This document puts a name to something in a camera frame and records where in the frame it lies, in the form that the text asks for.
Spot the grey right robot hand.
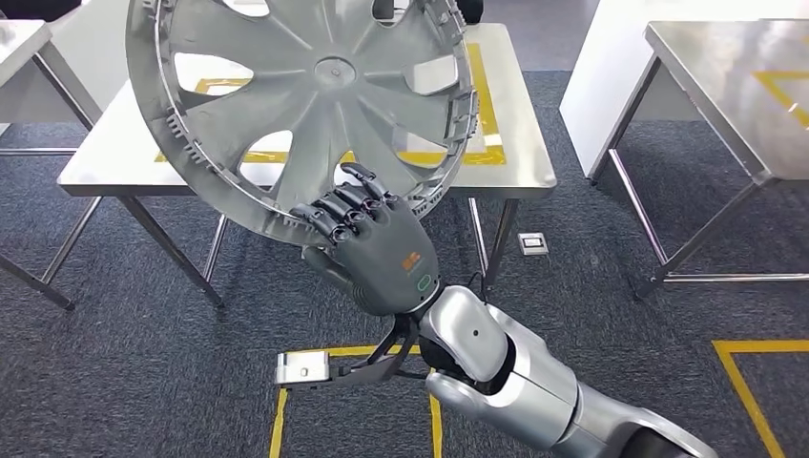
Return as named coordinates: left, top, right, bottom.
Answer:
left=289, top=162, right=442, bottom=318

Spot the silver wheel hubcap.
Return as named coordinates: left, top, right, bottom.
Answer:
left=125, top=0, right=480, bottom=249

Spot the steel workbench table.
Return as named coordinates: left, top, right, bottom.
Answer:
left=588, top=18, right=809, bottom=302
left=0, top=18, right=102, bottom=311
left=56, top=24, right=557, bottom=311

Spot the grey floor socket plate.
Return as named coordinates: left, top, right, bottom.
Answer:
left=518, top=232, right=550, bottom=257

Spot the black chair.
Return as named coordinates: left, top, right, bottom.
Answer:
left=454, top=0, right=485, bottom=25

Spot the white partition panel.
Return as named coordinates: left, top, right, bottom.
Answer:
left=559, top=0, right=703, bottom=178

